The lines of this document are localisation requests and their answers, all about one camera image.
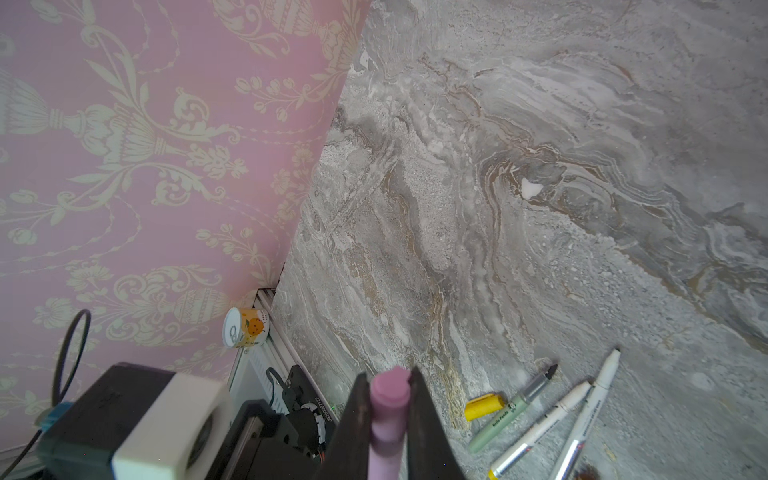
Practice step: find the white green pen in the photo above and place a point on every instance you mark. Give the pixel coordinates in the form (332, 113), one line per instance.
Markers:
(587, 417)

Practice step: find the pale green pen dark tip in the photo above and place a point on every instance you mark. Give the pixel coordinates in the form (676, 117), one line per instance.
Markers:
(512, 409)

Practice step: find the white pen yellow tip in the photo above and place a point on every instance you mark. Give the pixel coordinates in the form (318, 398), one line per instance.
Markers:
(538, 430)

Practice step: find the aluminium front rail frame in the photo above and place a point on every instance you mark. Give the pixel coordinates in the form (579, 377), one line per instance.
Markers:
(274, 373)

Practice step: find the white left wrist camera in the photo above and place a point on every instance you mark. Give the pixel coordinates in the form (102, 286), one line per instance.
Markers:
(138, 422)

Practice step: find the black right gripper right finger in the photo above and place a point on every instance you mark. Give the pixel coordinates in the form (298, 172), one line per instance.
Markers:
(429, 454)

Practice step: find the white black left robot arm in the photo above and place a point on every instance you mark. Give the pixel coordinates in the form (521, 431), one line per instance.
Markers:
(265, 444)

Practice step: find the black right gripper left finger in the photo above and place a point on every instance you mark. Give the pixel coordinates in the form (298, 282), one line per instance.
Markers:
(348, 454)

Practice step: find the yellow pen cap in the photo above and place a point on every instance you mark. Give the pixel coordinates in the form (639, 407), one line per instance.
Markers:
(483, 406)

